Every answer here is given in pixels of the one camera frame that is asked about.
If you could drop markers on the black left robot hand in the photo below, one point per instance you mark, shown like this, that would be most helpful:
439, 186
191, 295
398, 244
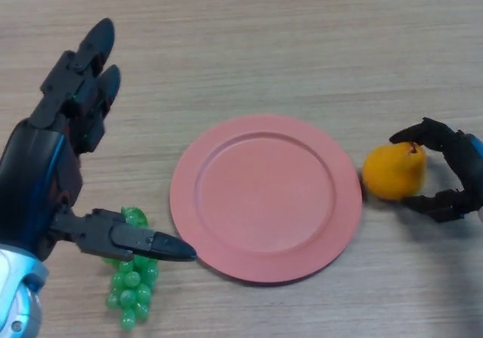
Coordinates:
30, 172

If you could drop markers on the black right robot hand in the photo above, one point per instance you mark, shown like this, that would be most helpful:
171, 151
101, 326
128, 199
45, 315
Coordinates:
468, 164

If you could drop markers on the yellow pear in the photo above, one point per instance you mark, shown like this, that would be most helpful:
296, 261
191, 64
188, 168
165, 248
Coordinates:
392, 176

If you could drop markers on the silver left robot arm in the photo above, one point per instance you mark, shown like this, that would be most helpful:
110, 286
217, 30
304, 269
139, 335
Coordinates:
15, 292

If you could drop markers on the pink round plate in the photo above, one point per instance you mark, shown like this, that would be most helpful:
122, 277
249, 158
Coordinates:
264, 202

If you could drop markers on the green grape bunch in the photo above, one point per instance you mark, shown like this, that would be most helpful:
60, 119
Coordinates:
132, 289

